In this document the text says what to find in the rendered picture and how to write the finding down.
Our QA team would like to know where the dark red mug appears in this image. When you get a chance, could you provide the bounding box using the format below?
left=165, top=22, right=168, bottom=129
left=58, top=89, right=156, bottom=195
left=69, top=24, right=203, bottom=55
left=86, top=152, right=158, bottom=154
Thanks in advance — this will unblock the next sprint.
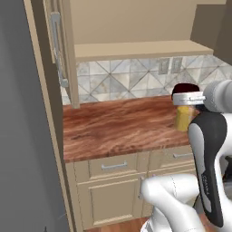
left=171, top=83, right=201, bottom=95

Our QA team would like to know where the silver tall cupboard handle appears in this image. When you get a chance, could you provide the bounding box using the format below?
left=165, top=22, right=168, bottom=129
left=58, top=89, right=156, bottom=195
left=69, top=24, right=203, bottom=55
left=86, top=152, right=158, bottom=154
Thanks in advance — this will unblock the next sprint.
left=50, top=11, right=70, bottom=89

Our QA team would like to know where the beige drawer front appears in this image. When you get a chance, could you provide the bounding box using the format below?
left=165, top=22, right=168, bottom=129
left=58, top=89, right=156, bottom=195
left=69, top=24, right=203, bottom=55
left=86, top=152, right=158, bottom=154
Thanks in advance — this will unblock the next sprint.
left=88, top=152, right=139, bottom=179
left=159, top=146, right=196, bottom=170

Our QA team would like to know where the silver drawer handle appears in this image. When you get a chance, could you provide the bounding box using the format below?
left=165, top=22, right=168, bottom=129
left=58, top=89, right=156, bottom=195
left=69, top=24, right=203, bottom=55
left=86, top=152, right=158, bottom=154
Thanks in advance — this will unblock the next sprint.
left=101, top=161, right=129, bottom=171
left=172, top=152, right=194, bottom=160

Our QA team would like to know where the grey fridge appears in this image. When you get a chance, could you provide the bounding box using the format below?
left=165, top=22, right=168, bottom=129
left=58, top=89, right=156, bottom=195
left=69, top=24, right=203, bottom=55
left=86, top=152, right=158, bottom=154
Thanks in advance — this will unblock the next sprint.
left=0, top=0, right=71, bottom=232

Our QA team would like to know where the silver cupboard door handle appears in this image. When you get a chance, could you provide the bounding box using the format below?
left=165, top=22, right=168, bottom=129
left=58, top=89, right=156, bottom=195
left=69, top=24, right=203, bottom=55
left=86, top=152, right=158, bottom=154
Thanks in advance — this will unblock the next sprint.
left=138, top=176, right=145, bottom=200

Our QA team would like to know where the beige upper cupboard run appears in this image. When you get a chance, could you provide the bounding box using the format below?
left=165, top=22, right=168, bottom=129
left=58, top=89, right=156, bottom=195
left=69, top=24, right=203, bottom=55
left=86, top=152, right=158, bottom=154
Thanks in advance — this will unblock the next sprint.
left=70, top=0, right=232, bottom=63

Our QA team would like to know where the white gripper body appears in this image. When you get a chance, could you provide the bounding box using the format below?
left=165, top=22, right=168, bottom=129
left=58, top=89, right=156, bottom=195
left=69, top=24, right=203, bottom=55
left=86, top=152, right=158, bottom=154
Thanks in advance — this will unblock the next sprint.
left=171, top=91, right=207, bottom=107

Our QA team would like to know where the beige tall cupboard door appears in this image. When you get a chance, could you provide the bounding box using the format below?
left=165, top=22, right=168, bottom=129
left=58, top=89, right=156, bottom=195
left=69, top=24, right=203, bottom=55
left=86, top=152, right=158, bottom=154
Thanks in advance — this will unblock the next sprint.
left=43, top=0, right=82, bottom=109

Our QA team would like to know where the grey wall outlet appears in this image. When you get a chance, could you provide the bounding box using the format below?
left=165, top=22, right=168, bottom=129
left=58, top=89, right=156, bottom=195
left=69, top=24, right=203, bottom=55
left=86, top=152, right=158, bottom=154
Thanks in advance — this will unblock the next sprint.
left=170, top=56, right=184, bottom=75
left=158, top=57, right=171, bottom=75

